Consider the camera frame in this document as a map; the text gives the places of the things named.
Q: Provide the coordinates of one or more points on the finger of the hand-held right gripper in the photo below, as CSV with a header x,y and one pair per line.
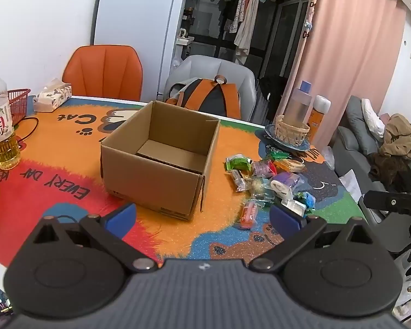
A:
x,y
385,201

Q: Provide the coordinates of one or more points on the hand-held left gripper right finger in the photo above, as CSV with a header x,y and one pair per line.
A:
x,y
286,221

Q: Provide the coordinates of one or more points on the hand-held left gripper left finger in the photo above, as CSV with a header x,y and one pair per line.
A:
x,y
121,217

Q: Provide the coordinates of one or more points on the purple snack bar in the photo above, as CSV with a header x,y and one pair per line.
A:
x,y
285,182

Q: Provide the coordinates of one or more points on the brown cardboard box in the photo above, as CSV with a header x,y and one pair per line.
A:
x,y
150,181

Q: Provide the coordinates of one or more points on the pile of snack packets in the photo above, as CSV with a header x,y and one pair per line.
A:
x,y
257,185

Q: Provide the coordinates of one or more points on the dark cloth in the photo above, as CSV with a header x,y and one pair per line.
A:
x,y
387,171

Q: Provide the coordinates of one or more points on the white paper sheet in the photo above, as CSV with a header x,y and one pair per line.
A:
x,y
351,185

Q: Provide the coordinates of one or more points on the brown jacket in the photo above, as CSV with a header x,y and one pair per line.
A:
x,y
400,137

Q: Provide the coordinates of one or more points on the crumpled plastic bag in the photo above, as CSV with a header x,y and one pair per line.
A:
x,y
328,157

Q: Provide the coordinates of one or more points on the grey sofa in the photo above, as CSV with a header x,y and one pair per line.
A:
x,y
352,137

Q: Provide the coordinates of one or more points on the white plastic bag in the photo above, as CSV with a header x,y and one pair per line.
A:
x,y
409,281

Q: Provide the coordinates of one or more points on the colourful printed table mat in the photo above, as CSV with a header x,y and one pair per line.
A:
x,y
72,150

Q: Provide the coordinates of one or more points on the blue plate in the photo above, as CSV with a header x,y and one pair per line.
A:
x,y
270,137

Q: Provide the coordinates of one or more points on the white pillow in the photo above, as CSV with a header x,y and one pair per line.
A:
x,y
371,116

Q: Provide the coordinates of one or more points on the woven basket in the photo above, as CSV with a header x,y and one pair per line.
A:
x,y
291,133

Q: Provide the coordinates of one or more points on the orange spray can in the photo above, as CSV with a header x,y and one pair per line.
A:
x,y
318,116

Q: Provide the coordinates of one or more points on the clear bottle with blue cap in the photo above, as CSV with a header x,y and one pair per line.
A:
x,y
298,104

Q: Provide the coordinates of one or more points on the orange and black backpack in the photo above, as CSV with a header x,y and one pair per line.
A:
x,y
222,99

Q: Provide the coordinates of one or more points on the printed tissue pack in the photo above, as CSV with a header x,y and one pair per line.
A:
x,y
53,97

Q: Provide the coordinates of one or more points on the clear tea bottle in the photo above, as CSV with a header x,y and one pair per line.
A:
x,y
3,144

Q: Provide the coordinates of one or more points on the orange chair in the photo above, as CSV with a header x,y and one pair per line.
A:
x,y
102,72

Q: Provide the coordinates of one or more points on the red plastic basket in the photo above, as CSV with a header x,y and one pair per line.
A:
x,y
19,104

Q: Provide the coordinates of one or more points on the pink curtain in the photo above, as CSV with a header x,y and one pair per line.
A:
x,y
346,41

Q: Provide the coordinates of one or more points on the grey chair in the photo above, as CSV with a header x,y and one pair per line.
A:
x,y
205,67

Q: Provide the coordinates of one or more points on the blue curtain charm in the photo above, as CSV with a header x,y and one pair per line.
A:
x,y
308,24

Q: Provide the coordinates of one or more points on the white hanging garment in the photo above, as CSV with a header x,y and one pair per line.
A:
x,y
248,24

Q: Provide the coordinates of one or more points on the white refrigerator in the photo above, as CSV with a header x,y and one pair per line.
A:
x,y
137,13

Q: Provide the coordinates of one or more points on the floral hanging garment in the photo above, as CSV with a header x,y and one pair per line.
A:
x,y
239,3

